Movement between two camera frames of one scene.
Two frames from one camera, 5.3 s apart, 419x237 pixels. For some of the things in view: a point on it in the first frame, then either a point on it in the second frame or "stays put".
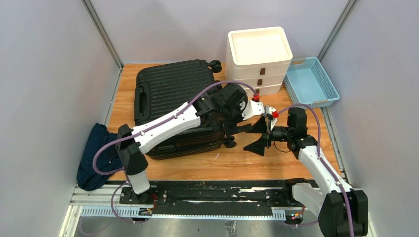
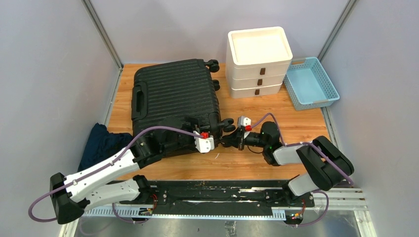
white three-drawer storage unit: [260, 58] stays put
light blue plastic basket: [306, 83] stays put
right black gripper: [258, 147] to [242, 142]
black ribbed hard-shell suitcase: [160, 89] stays put
